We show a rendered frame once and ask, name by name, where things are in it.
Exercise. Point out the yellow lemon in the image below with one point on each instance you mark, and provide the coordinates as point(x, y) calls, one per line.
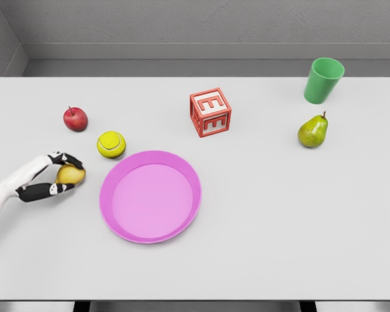
point(71, 175)

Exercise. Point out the pink round plate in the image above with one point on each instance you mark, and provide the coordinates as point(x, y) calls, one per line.
point(149, 196)

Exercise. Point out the yellow tennis ball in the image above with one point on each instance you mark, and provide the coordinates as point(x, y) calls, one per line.
point(111, 145)

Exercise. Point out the red apple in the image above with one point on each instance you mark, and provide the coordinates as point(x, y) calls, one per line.
point(75, 119)

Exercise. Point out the red letter block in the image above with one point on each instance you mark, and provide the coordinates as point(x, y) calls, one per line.
point(211, 112)

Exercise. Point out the green plastic cup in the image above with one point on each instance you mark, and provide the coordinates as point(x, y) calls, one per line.
point(321, 83)

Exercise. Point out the green pear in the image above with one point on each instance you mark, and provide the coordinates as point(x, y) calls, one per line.
point(312, 131)

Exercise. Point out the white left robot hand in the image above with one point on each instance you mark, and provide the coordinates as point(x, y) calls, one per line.
point(22, 175)

